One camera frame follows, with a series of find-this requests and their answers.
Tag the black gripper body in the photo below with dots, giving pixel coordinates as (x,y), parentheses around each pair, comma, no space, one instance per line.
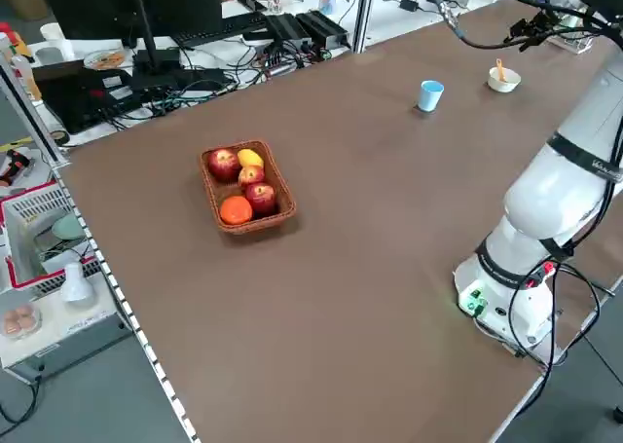
(544,25)

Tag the blue plastic cup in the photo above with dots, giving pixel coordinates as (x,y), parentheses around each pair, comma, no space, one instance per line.
(430,97)

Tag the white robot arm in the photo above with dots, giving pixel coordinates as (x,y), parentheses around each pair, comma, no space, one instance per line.
(560,190)

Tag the white paper cup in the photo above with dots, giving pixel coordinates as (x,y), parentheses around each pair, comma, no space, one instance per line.
(51,31)

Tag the cream white bowl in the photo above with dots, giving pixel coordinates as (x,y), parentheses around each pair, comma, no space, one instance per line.
(503,85)

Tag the black power supply box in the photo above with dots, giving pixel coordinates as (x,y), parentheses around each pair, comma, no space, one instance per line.
(323,28)
(288,30)

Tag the brown wicker basket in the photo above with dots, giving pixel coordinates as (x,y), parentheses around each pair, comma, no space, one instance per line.
(287,204)

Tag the yellow lemon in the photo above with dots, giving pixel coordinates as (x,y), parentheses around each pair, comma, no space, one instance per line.
(250,158)

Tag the black keyboard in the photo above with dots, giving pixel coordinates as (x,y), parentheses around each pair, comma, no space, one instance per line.
(219,29)

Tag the red apple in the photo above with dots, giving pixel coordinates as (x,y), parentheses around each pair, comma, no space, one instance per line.
(252,176)
(262,198)
(224,164)

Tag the orange fruit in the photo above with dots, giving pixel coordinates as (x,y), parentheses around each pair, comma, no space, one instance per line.
(236,210)

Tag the black computer monitor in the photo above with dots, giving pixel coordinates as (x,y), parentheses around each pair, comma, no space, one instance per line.
(97,5)

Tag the black electronics box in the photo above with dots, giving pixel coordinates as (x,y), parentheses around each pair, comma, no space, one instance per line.
(83,97)

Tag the dark tape roll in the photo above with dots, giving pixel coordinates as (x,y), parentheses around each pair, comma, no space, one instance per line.
(58,137)

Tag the pale green bowl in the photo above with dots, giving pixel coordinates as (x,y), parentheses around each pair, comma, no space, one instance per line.
(67,229)

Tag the red white shopping basket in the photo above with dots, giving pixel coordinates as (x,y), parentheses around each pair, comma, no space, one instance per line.
(29,204)

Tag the clear egg container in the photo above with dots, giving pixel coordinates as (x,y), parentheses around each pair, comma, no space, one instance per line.
(19,321)

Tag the aluminium frame post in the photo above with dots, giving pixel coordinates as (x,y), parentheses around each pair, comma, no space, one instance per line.
(364,12)

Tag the aluminium table edge rail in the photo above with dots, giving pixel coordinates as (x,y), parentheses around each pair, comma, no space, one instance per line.
(97,248)

